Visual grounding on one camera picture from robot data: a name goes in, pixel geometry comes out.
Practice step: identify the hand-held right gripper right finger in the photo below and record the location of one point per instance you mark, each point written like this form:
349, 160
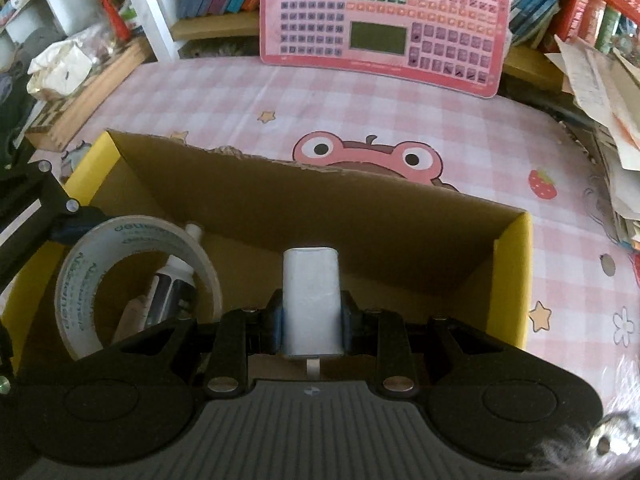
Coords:
346, 330

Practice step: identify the crumpled white paper bag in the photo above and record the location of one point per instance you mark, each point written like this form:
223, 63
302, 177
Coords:
60, 67

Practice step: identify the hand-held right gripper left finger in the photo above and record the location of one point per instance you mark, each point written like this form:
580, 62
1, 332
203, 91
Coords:
277, 330

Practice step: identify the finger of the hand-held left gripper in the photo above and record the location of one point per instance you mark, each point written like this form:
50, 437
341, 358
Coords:
5, 360
67, 227

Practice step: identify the grey fluffy fabric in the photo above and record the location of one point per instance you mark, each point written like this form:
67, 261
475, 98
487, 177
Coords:
570, 452

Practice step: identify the clear packing tape roll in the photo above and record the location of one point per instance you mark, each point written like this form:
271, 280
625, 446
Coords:
67, 300

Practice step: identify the messy stack of papers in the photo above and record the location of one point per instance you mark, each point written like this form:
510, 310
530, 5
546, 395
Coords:
600, 105

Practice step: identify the white bottle dark label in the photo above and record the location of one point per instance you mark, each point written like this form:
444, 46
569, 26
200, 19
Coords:
175, 285

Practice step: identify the yellow-edged cardboard box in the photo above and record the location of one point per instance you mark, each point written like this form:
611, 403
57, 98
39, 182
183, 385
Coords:
350, 220

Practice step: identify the pink checked tablecloth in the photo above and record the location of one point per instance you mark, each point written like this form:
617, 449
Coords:
450, 125

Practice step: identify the wooden crate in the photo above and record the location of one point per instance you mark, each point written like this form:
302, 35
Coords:
95, 95

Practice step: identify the white charger plug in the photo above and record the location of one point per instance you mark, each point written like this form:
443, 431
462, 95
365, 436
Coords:
312, 300

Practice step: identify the pink toy learning tablet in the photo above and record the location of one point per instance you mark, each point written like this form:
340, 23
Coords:
380, 10

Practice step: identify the dark cloth pile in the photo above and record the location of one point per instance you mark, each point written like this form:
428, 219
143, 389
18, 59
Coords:
15, 110

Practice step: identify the red patterned box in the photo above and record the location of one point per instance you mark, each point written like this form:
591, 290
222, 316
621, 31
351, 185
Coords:
580, 17

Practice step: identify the red plastic bottle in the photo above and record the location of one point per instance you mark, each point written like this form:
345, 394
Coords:
115, 17

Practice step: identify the beige plastic tube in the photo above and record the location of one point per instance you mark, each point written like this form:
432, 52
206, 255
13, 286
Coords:
132, 317

